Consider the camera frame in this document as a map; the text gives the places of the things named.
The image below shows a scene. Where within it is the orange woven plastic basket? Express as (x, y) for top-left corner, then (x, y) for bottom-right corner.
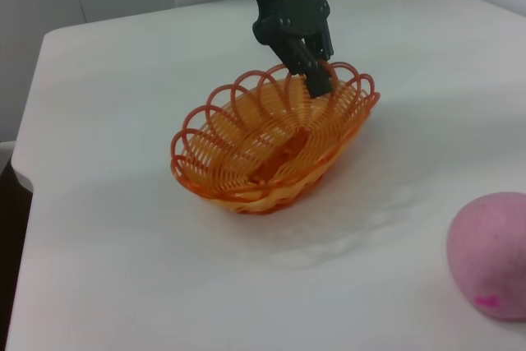
(170, 60), (381, 215)

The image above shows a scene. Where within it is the pink plush peach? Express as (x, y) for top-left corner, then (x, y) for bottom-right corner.
(446, 191), (526, 321)

